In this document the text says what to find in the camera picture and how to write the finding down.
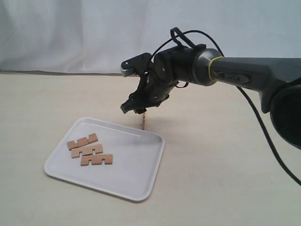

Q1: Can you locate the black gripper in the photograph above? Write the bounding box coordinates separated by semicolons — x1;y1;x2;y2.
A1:
120;44;207;114

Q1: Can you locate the notched wooden piece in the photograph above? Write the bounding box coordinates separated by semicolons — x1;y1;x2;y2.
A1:
71;144;103;159
67;133;98;150
142;112;146;130
80;154;113;166

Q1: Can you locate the white rectangular plastic tray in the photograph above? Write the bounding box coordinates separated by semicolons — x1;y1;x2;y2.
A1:
44;117;165;202

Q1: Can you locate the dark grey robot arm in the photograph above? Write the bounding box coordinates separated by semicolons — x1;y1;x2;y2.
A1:
121;44;301;148

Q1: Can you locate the white backdrop cloth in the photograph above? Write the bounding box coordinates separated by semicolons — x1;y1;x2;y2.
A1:
0;0;301;73

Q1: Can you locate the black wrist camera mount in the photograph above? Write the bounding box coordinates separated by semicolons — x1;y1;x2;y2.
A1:
120;53;151;77

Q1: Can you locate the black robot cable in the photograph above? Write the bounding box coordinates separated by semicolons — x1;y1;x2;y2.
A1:
150;27;301;186

